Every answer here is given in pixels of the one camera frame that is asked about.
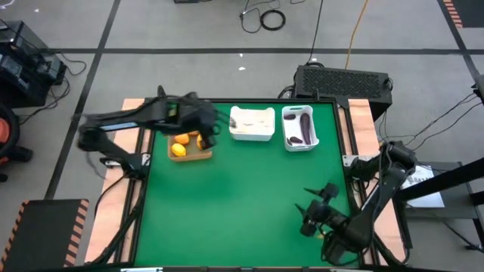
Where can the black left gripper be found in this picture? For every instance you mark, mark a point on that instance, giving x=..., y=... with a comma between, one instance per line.
x=200, y=117

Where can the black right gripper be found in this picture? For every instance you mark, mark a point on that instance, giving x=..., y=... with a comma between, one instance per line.
x=319, y=212

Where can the yellow lemon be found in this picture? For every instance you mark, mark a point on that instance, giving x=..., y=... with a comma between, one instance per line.
x=178, y=150

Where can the large purple eggplant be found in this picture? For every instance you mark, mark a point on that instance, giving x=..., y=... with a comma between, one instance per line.
x=305, y=128

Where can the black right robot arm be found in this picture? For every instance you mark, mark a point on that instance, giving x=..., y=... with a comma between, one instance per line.
x=378, y=196

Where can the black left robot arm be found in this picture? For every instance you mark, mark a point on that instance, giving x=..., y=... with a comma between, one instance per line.
x=125, y=122

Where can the wide white plastic basket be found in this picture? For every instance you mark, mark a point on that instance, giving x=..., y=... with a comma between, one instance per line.
x=251, y=134

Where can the brown rectangular basket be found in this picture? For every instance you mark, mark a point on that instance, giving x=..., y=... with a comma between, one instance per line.
x=189, y=155

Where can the narrow white plastic basket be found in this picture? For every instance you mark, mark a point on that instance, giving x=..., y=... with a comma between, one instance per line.
x=293, y=128

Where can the green table mat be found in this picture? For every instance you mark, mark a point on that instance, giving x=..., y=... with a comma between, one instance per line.
x=227, y=204

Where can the light wooden side board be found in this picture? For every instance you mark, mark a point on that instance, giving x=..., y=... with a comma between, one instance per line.
x=113, y=211
x=361, y=117

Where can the white printed paper sheet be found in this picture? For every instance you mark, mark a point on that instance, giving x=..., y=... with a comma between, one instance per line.
x=427, y=196

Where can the black computer case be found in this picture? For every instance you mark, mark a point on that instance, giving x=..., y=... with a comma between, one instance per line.
x=340, y=83

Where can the black diagonal beam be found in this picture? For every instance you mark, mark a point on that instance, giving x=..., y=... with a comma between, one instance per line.
x=453, y=178

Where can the black electronics box stack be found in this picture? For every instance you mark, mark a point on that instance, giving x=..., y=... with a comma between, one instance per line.
x=22, y=68

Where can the black orange-striped floor mat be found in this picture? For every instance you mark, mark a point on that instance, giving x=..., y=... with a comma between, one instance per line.
x=41, y=234
x=470, y=11

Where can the red and black vacuum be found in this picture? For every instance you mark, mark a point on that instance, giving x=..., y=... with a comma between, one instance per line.
x=7, y=132

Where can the silver metal bracket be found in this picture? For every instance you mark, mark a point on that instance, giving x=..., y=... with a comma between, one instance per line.
x=141, y=269

